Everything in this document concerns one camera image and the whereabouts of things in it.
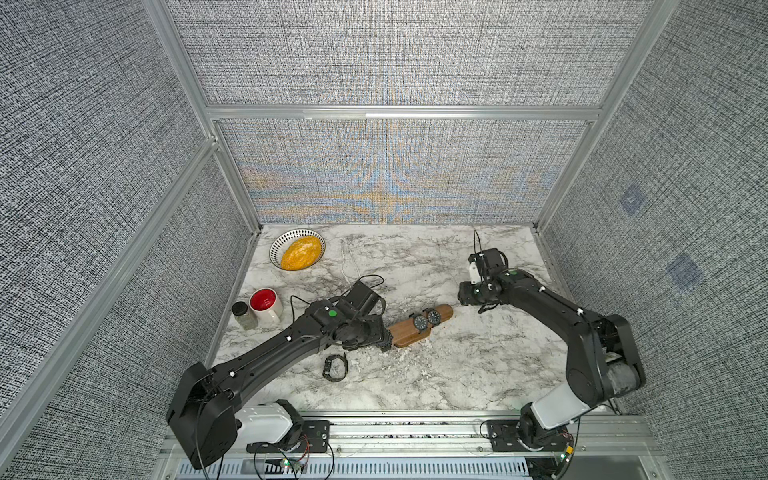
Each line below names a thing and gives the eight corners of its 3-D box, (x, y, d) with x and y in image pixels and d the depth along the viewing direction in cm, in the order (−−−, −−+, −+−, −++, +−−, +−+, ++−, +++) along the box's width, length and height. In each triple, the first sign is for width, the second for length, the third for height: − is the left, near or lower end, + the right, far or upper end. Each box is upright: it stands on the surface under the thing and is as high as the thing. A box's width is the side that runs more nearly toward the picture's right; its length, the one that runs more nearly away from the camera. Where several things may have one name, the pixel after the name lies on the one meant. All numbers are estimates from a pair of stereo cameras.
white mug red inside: (258, 329, 94) (249, 316, 88) (258, 304, 100) (249, 290, 93) (284, 323, 96) (276, 309, 89) (282, 298, 101) (275, 284, 95)
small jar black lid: (241, 331, 94) (228, 315, 86) (245, 317, 97) (233, 301, 89) (256, 331, 94) (245, 315, 86) (260, 317, 97) (249, 301, 89)
